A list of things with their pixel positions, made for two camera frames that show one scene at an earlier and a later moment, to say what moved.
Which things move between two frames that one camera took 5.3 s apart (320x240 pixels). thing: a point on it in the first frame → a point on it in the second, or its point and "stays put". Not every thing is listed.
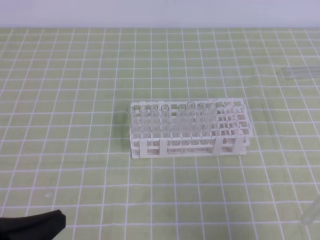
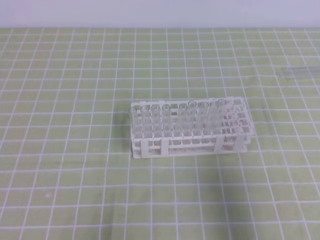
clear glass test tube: [302, 76] stays put
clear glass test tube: [308, 210] → [221, 116]
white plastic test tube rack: [176, 128] stays put
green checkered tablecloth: [65, 131] stays put
